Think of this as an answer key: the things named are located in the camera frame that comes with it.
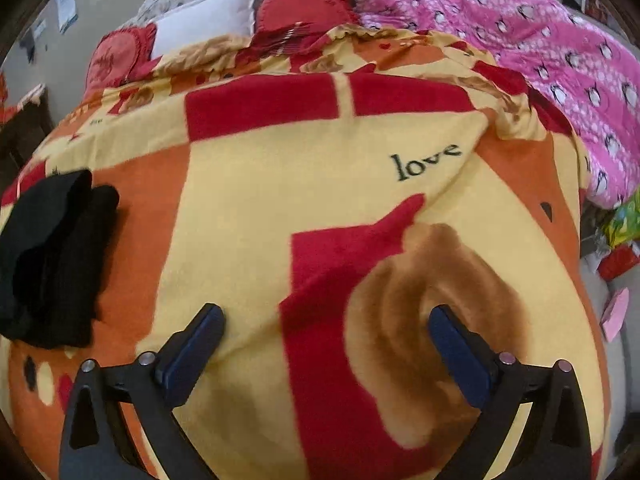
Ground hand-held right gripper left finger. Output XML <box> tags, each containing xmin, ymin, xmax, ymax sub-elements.
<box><xmin>59</xmin><ymin>302</ymin><xmax>226</xmax><ymax>480</ymax></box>

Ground red heart-shaped pillow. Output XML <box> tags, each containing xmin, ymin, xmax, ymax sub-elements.
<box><xmin>255</xmin><ymin>0</ymin><xmax>362</xmax><ymax>47</ymax></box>

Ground dark cloth on wall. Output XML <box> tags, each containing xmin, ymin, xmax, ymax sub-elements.
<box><xmin>20</xmin><ymin>22</ymin><xmax>39</xmax><ymax>63</ymax></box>

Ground yellow red printed blanket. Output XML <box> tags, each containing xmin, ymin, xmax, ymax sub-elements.
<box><xmin>0</xmin><ymin>25</ymin><xmax>615</xmax><ymax>480</ymax></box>

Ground red embroidered pillow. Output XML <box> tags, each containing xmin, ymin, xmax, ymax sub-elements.
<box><xmin>85</xmin><ymin>22</ymin><xmax>159</xmax><ymax>102</ymax></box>

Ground dark wooden nightstand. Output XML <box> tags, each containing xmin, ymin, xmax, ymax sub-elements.
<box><xmin>0</xmin><ymin>87</ymin><xmax>56</xmax><ymax>181</ymax></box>

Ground white pillow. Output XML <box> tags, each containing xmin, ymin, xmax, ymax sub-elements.
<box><xmin>149</xmin><ymin>0</ymin><xmax>257</xmax><ymax>58</ymax></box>

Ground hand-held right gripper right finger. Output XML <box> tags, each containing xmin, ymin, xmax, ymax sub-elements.
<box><xmin>427</xmin><ymin>304</ymin><xmax>606</xmax><ymax>480</ymax></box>

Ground red packet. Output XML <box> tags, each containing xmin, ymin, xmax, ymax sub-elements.
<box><xmin>597</xmin><ymin>242</ymin><xmax>640</xmax><ymax>282</ymax></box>

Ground black pants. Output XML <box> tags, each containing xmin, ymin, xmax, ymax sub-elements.
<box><xmin>0</xmin><ymin>169</ymin><xmax>121</xmax><ymax>350</ymax></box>

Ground red plaid cloth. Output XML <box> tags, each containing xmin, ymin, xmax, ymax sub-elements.
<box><xmin>250</xmin><ymin>22</ymin><xmax>328</xmax><ymax>57</ymax></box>

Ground pink paper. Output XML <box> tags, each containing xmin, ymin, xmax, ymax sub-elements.
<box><xmin>600</xmin><ymin>287</ymin><xmax>631</xmax><ymax>342</ymax></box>

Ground pink printed quilt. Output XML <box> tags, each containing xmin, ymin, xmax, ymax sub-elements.
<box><xmin>325</xmin><ymin>0</ymin><xmax>640</xmax><ymax>209</ymax></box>

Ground white blue paper notice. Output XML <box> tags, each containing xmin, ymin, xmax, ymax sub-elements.
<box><xmin>57</xmin><ymin>0</ymin><xmax>79</xmax><ymax>31</ymax></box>

